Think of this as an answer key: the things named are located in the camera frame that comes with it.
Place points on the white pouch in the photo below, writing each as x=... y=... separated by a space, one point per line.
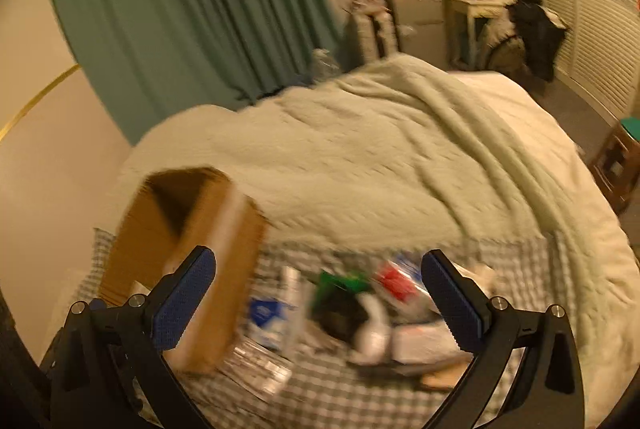
x=425 y=341

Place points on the wooden stool with green top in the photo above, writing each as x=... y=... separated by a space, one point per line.
x=620 y=159

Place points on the white bottle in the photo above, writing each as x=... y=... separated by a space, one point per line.
x=372 y=334

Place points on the grey cabinet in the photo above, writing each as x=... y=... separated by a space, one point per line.
x=417 y=19

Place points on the green curtain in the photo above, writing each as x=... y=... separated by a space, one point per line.
x=175 y=9

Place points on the black pouch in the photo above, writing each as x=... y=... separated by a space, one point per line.
x=340 y=316

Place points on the black clothes pile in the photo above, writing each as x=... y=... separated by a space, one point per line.
x=537 y=29

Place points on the clear plastic bottle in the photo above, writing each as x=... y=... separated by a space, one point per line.
x=325 y=65

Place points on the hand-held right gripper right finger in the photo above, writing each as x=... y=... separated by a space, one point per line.
x=450 y=304

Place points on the grey checkered bedsheet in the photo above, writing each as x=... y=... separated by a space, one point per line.
x=325 y=394

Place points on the white and blue packet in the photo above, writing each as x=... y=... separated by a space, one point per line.
x=265 y=319

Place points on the white tube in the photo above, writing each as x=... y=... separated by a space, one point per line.
x=291 y=299

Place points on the white louvered wardrobe door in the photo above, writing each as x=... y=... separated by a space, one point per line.
x=590 y=9

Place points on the brown cardboard box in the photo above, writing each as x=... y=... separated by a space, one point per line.
x=220 y=229

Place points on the cream side table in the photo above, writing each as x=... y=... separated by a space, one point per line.
x=465 y=16

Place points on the cream knitted blanket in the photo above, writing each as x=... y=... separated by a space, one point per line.
x=375 y=149

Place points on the red and white packet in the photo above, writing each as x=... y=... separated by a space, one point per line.
x=400 y=284

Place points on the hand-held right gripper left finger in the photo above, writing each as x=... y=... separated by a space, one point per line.
x=187 y=299

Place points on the clear plastic package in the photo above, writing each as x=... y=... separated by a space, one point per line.
x=260 y=369

